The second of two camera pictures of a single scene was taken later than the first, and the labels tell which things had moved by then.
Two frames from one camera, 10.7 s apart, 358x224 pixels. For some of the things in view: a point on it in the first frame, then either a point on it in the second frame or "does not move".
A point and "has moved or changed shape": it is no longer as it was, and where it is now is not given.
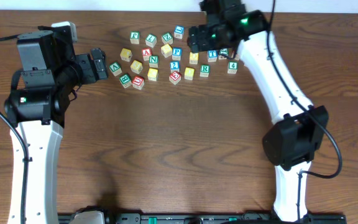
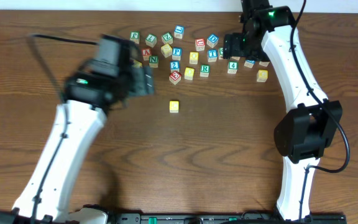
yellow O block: [189, 73] does not move
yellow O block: [193, 58] does not move
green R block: [204, 71] does not move
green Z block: [167, 38] does not move
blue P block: [176, 53] does not move
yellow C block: [152, 74] has moved or changed shape
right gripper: [197, 38] → [232, 45]
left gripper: [96, 65] → [146, 81]
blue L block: [179, 31] does not move
